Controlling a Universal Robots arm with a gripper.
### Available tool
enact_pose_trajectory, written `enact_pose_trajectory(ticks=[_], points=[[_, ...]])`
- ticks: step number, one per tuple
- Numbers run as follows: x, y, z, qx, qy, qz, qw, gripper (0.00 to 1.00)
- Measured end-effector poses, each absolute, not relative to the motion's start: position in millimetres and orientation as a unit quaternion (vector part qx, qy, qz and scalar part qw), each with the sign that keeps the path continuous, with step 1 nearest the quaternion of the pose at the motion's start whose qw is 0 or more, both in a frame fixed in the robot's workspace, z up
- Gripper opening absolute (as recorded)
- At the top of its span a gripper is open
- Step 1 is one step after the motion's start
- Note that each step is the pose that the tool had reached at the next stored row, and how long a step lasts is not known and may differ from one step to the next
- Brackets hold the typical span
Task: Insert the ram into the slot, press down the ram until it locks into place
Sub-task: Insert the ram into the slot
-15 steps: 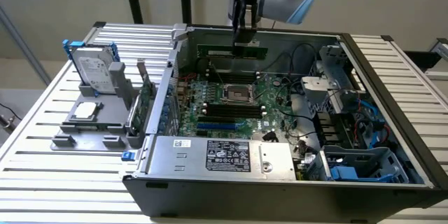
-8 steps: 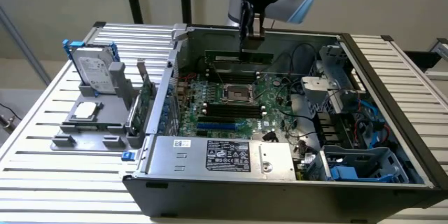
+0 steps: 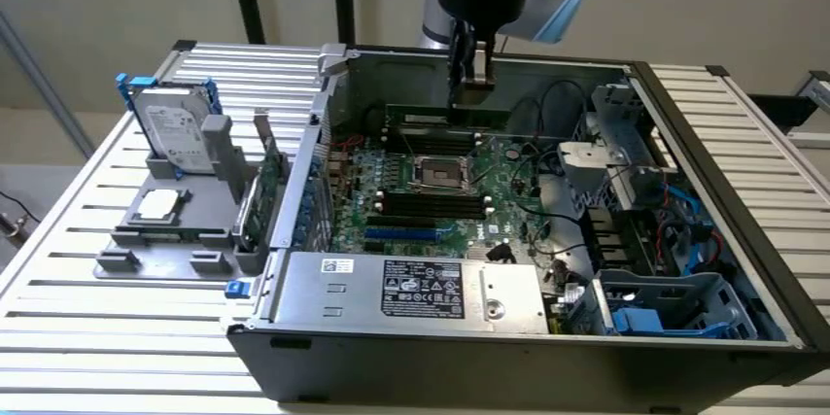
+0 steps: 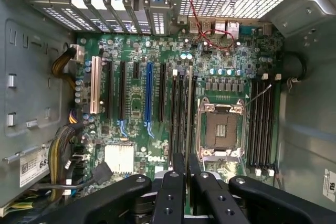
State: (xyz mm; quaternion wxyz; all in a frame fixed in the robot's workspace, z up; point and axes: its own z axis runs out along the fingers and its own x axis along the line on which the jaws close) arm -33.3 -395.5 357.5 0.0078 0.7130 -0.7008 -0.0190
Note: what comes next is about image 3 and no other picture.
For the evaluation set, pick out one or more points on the metal CPU socket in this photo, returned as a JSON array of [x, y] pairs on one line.
[[443, 172]]

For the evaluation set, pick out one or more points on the black open PC case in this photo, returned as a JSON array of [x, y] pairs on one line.
[[492, 366]]

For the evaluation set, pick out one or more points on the black RAM slot bank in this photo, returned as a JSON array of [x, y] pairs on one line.
[[431, 203], [431, 140]]

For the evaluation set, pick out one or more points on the blue expansion slot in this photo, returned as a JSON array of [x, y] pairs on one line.
[[399, 233]]

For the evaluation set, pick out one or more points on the metal drive cage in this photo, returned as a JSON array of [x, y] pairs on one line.
[[621, 143]]

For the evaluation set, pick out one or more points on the silver CPU chip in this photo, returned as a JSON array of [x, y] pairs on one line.
[[158, 204]]

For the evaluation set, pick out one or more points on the blue plastic clip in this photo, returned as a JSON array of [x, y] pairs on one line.
[[236, 288]]

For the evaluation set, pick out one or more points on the green RAM stick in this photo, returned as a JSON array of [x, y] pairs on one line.
[[421, 117]]

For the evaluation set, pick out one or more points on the green Dell motherboard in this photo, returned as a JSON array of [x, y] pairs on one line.
[[499, 201]]

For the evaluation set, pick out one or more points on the grey metal disk bay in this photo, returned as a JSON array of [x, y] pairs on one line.
[[674, 298]]

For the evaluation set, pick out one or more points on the hard disk in blue caddy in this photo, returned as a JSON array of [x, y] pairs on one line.
[[174, 130]]

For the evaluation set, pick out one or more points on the grey plastic parts rack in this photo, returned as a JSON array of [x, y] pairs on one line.
[[194, 191]]

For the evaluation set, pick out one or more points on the grey power supply unit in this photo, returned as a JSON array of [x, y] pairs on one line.
[[388, 296]]

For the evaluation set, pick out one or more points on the grey metal fan bracket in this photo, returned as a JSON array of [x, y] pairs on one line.
[[592, 152]]

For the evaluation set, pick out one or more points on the green graphics card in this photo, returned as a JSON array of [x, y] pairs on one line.
[[261, 191]]

